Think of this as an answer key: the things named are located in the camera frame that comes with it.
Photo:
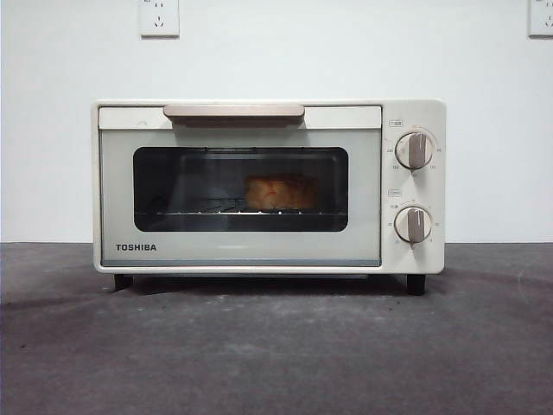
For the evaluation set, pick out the golden brown bread loaf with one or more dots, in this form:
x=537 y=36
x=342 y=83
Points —
x=281 y=192

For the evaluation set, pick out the cream toaster oven housing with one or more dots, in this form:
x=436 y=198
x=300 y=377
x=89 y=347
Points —
x=421 y=186

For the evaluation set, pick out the cream timer knob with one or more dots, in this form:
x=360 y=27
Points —
x=413 y=224

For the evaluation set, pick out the cream temperature knob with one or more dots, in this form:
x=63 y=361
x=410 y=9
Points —
x=415 y=150

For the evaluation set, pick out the white wall socket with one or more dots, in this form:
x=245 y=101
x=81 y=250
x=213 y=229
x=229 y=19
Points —
x=158 y=19
x=540 y=19

